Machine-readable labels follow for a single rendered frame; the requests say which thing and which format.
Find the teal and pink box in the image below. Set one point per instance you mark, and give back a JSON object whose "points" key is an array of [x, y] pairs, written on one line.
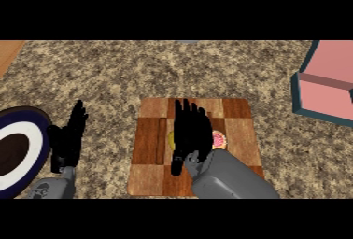
{"points": [[327, 87]]}

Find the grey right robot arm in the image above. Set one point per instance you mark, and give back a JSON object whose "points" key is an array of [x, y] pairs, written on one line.
{"points": [[228, 175]]}

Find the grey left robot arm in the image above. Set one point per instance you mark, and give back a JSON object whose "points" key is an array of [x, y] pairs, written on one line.
{"points": [[52, 186]]}

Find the yellow lemon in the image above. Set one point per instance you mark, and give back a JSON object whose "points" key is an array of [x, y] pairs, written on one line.
{"points": [[170, 139]]}

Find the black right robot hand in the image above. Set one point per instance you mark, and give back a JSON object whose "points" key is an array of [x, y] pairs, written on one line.
{"points": [[191, 130]]}

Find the pink frosted donut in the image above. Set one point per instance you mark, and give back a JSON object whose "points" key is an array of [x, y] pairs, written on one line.
{"points": [[219, 140]]}

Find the brown wooden panel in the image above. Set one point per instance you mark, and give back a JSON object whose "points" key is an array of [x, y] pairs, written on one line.
{"points": [[8, 53]]}

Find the brown wooden cutting board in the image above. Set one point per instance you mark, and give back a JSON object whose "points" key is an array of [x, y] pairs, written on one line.
{"points": [[151, 149]]}

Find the blue and white plate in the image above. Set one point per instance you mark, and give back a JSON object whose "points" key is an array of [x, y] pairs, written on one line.
{"points": [[23, 149]]}

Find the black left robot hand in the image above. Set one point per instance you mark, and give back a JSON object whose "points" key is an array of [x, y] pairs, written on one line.
{"points": [[69, 137]]}

